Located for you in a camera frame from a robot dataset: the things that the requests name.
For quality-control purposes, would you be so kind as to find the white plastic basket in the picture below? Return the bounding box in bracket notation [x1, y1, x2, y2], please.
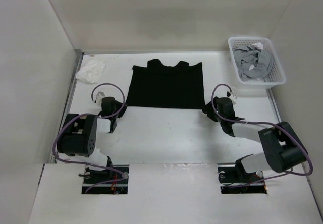
[228, 36, 286, 90]

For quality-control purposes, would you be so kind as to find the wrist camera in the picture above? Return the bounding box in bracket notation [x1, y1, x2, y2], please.
[226, 91, 237, 105]
[94, 91, 106, 106]

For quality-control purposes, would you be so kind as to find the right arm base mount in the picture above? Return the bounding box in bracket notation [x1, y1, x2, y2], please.
[218, 164, 267, 194]

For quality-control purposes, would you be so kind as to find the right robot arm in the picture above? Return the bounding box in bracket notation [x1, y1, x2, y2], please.
[202, 97, 310, 182]

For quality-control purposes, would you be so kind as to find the black tank top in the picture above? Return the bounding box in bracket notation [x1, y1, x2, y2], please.
[126, 59, 205, 109]

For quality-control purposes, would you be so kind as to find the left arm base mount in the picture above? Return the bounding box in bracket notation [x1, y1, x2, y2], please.
[78, 165, 130, 195]

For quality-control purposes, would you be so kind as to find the white cloth in basket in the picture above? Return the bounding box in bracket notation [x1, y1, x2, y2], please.
[252, 42, 264, 50]

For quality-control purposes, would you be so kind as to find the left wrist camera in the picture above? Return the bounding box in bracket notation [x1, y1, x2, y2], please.
[94, 91, 106, 106]

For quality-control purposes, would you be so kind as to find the white crumpled cloth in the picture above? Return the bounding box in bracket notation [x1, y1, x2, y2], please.
[75, 59, 106, 84]

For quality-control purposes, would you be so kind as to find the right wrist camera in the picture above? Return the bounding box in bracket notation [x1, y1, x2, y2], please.
[226, 91, 237, 105]

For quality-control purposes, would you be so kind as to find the grey tank top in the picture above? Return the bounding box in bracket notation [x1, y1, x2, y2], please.
[233, 45, 274, 81]

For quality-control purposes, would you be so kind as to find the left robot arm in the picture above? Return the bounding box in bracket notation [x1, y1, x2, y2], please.
[57, 92, 127, 183]

